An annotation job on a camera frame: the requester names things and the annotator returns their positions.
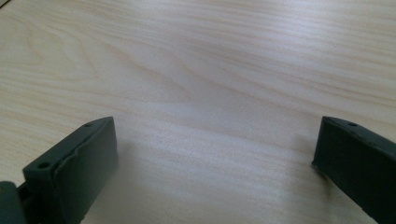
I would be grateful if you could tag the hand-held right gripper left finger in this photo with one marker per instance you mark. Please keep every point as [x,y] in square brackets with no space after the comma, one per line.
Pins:
[77,168]

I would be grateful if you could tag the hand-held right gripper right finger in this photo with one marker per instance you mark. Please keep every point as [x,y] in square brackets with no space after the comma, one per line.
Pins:
[358,161]

